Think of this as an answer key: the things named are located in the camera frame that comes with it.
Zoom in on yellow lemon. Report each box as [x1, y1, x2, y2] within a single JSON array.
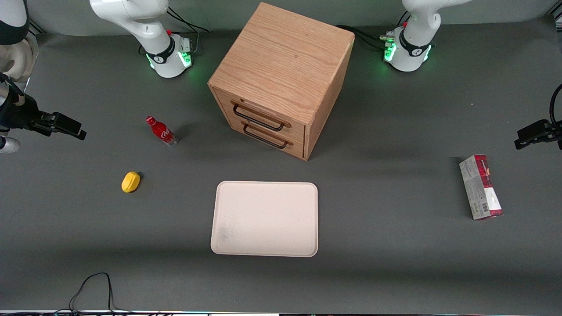
[[121, 171, 141, 194]]

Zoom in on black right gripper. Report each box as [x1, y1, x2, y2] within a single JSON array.
[[0, 94, 87, 141]]

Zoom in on long black drawer handle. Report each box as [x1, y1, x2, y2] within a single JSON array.
[[231, 101, 291, 132]]

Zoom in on black arm base cables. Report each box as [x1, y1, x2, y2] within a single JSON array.
[[337, 11, 411, 50], [167, 6, 210, 54]]

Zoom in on narrow wooden drawer front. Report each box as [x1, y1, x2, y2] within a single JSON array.
[[228, 118, 306, 159]]

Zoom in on thin black looped table cable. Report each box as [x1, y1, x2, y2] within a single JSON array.
[[0, 272, 132, 315]]

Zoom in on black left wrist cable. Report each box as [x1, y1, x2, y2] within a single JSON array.
[[549, 83, 562, 129]]

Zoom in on beige background equipment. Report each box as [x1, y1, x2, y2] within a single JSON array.
[[0, 34, 40, 84]]

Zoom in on short black drawer handle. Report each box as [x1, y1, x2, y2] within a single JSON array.
[[241, 122, 293, 149]]

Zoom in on black right arm base cables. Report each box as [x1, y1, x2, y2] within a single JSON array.
[[167, 6, 210, 54]]

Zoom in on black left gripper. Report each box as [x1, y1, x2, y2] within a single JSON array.
[[515, 119, 562, 150]]

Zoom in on beige rectangular tray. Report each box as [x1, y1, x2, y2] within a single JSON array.
[[210, 181, 318, 258]]

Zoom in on wide wooden drawer front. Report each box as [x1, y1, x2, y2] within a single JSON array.
[[213, 88, 307, 142]]

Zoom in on wooden two-drawer cabinet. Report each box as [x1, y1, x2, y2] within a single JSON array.
[[208, 2, 355, 161]]

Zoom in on red coke bottle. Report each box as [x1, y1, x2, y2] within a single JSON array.
[[146, 116, 178, 147]]

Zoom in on grey and red carton box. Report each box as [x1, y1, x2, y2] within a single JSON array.
[[459, 154, 504, 220]]

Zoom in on black left arm base cables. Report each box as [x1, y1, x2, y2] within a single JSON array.
[[337, 11, 411, 50]]

